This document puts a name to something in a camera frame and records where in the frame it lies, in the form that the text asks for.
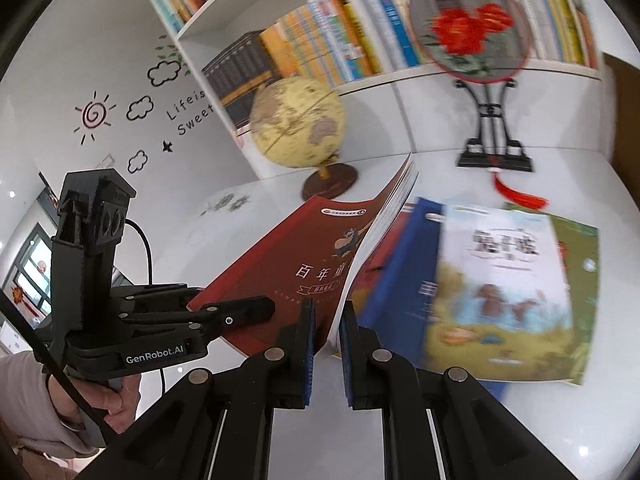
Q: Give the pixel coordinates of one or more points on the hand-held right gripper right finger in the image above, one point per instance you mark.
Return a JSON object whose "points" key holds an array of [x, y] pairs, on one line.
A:
{"points": [[348, 360]]}

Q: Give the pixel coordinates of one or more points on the text wall sticker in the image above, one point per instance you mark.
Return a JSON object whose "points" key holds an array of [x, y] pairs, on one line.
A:
{"points": [[192, 120]]}

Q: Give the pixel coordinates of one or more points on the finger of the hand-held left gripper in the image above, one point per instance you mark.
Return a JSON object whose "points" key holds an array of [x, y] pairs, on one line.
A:
{"points": [[235, 312], [160, 292]]}

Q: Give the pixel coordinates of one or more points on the black fan stand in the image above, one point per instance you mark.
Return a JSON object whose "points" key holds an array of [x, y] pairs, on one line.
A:
{"points": [[495, 155]]}

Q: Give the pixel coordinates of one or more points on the red tassel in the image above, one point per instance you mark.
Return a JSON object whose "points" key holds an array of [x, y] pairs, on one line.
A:
{"points": [[520, 195]]}

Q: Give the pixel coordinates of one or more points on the person's left hand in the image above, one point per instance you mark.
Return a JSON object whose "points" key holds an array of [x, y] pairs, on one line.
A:
{"points": [[112, 405]]}

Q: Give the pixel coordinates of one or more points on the person's left forearm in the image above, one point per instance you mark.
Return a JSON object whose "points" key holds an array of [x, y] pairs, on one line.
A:
{"points": [[30, 400]]}

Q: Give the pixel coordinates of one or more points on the brown panel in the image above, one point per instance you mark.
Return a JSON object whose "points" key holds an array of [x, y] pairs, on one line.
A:
{"points": [[622, 110]]}

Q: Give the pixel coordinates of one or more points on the row of orange yellow books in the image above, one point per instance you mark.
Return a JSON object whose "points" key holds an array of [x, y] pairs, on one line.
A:
{"points": [[320, 40]]}

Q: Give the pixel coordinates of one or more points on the dark blue book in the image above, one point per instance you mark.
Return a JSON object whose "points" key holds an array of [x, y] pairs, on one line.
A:
{"points": [[400, 260]]}

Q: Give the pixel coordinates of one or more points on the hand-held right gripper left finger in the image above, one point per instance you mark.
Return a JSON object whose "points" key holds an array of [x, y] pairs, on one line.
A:
{"points": [[309, 355]]}

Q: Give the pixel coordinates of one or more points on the sun wall sticker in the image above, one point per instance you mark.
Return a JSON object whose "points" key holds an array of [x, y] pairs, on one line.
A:
{"points": [[94, 114]]}

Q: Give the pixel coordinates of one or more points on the star wall sticker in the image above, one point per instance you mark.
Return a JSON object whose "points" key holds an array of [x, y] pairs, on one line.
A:
{"points": [[168, 146]]}

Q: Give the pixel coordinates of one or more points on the frame wall sticker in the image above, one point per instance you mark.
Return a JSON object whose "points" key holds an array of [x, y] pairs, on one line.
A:
{"points": [[106, 162]]}

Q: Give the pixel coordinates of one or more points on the large cloud wall sticker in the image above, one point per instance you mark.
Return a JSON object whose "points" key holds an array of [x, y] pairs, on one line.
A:
{"points": [[165, 72]]}

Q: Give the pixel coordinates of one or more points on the round embroidered flower fan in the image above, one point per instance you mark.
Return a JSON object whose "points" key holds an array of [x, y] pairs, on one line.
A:
{"points": [[470, 25]]}

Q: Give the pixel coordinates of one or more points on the white green illustrated book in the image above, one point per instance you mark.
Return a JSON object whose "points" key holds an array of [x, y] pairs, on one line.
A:
{"points": [[500, 285]]}

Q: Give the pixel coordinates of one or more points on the red book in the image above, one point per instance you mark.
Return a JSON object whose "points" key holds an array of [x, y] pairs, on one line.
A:
{"points": [[280, 270]]}

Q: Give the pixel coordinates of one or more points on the row of white blue books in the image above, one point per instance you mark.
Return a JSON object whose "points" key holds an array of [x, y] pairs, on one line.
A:
{"points": [[390, 15]]}

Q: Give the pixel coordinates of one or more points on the window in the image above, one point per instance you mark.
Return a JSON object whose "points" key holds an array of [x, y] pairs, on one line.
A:
{"points": [[30, 270]]}

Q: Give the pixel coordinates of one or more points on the row of dark brown books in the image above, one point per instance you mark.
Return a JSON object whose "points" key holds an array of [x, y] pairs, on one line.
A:
{"points": [[240, 75]]}

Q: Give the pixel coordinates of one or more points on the yellow globe on brown stand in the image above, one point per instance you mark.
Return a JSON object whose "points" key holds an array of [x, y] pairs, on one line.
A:
{"points": [[295, 115]]}

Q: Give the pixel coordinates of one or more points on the green leaves wall sticker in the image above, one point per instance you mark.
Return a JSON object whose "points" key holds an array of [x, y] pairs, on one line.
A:
{"points": [[167, 50]]}

